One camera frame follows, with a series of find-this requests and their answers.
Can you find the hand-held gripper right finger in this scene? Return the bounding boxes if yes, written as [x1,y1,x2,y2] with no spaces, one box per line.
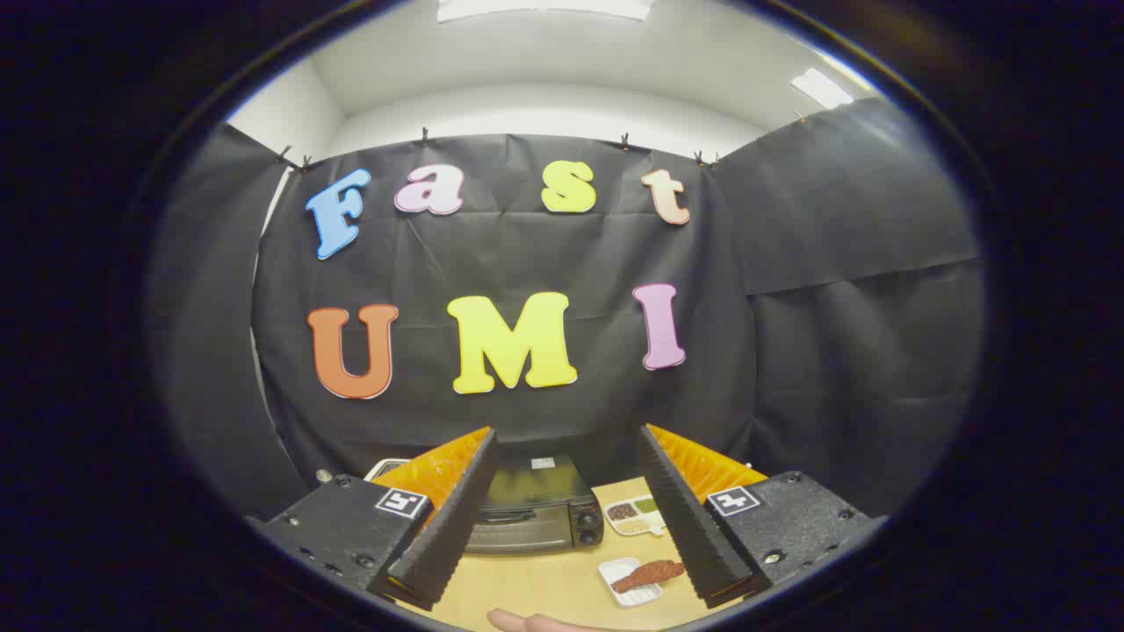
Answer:
[637,424,890,610]

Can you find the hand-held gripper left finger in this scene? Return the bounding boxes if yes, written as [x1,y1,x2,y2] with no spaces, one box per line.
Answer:
[250,427,500,613]

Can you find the brown meat steak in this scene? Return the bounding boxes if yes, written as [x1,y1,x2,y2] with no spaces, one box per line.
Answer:
[611,560,687,594]

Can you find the black toaster oven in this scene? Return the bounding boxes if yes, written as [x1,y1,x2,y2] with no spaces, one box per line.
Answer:
[465,454,605,556]

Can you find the white rectangular tray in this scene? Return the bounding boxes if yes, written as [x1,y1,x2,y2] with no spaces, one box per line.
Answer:
[598,557,665,608]

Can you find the white sectioned plate with grains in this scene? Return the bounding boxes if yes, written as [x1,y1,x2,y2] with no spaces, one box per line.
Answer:
[604,496,666,537]

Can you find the ceiling light panel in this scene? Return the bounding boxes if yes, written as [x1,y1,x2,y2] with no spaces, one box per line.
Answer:
[790,68,854,111]
[437,0,655,23]

